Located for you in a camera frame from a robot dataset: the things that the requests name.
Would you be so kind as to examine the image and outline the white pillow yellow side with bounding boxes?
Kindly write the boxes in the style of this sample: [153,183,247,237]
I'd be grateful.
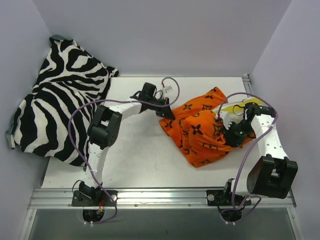
[220,97,266,124]

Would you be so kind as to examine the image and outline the orange patterned pillowcase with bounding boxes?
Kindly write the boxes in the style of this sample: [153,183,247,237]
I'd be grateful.
[158,86,257,170]

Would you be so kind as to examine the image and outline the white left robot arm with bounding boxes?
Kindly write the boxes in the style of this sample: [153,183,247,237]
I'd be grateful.
[77,82,175,206]

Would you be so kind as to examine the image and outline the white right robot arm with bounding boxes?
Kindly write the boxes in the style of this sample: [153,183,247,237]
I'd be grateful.
[217,102,298,199]

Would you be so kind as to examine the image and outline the zebra print pillow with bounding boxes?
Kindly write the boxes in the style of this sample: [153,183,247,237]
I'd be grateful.
[5,34,119,167]

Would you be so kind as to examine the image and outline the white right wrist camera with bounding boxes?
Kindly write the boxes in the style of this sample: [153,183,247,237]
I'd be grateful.
[215,111,237,130]

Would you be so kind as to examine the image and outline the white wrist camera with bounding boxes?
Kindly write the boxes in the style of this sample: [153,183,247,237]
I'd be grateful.
[159,85,173,98]
[215,111,237,130]

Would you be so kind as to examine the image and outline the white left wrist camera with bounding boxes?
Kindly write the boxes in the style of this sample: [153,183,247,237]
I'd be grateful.
[159,85,173,98]

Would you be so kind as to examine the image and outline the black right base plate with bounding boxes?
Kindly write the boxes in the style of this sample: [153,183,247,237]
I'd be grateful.
[206,189,252,207]

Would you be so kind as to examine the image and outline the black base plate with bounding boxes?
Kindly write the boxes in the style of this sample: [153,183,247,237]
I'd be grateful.
[206,189,252,207]
[71,189,118,207]

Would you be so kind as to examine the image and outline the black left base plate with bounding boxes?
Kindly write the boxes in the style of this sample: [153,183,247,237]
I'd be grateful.
[71,189,118,207]

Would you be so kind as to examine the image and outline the aluminium mounting rail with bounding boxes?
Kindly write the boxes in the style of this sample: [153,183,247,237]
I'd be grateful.
[27,186,297,210]

